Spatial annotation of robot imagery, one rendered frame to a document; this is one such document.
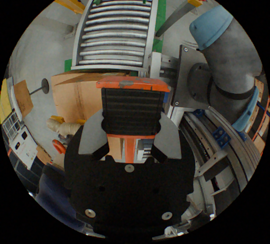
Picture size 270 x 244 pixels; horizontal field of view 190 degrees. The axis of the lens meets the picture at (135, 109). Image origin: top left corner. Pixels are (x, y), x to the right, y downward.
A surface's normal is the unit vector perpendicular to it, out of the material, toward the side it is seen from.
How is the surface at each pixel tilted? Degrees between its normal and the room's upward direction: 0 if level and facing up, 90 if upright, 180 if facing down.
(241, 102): 46
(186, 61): 0
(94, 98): 0
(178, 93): 0
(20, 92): 90
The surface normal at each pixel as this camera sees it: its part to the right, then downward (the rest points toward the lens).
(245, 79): -0.44, 0.74
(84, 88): 0.01, 0.47
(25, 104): 0.95, -0.26
